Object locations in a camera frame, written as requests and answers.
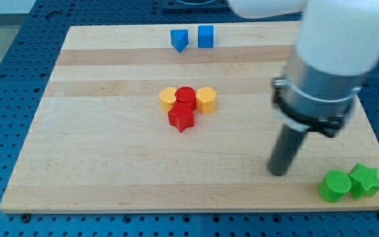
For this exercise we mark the silver flange with black clamp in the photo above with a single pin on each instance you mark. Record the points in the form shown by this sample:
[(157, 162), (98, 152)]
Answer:
[(311, 100)]

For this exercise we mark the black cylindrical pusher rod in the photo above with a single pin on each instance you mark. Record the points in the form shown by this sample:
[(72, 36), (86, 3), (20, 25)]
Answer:
[(285, 150)]

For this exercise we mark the yellow hexagon block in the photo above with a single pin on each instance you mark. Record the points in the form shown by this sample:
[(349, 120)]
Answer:
[(206, 100)]

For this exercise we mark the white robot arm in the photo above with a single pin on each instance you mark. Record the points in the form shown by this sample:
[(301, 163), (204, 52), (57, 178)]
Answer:
[(335, 49)]

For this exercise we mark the yellow heart block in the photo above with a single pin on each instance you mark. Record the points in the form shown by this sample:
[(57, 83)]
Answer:
[(167, 98)]

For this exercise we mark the green cylinder block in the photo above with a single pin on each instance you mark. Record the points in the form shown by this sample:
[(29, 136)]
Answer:
[(334, 186)]

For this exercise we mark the green star block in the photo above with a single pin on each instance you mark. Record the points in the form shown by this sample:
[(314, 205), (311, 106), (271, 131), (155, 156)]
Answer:
[(364, 181)]

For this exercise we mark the red cylinder block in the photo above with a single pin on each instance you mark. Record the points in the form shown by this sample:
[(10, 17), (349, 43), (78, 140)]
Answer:
[(186, 96)]

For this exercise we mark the red star block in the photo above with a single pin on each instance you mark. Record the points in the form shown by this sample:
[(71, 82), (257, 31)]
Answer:
[(181, 116)]

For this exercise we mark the blue cube block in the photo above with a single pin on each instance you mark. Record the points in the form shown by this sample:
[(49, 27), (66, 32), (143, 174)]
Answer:
[(205, 36)]

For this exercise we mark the wooden board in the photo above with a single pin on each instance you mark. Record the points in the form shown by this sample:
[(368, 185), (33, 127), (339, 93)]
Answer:
[(100, 142)]

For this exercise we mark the blue triangular prism block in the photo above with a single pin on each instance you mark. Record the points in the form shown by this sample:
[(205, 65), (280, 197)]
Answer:
[(179, 39)]

